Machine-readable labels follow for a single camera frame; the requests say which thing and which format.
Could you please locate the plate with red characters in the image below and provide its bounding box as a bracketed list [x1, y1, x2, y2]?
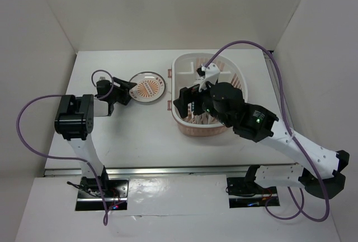
[196, 113, 209, 125]

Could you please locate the plate with dark blue rim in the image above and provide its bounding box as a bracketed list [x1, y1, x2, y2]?
[191, 102, 197, 124]

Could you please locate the aluminium side rail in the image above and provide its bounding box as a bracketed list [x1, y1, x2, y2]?
[263, 51, 291, 126]

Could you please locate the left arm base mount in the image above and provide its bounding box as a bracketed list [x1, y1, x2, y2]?
[67, 177, 129, 211]

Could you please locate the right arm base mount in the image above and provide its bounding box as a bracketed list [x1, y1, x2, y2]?
[225, 177, 280, 208]

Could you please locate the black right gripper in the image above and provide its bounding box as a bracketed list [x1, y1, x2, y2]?
[172, 77, 232, 127]

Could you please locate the aluminium front rail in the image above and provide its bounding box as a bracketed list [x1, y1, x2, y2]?
[44, 165, 249, 177]

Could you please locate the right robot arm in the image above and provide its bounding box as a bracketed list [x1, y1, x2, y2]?
[173, 82, 350, 200]

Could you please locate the plate with orange sunburst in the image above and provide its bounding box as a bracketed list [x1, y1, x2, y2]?
[129, 72, 167, 103]

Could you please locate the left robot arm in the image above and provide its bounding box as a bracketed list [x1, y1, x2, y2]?
[54, 77, 137, 197]

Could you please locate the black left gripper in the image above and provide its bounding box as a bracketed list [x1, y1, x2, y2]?
[109, 77, 135, 106]

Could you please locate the white and pink dish rack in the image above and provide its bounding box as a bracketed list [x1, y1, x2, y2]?
[168, 53, 248, 137]

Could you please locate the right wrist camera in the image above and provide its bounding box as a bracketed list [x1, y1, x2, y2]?
[196, 63, 220, 92]

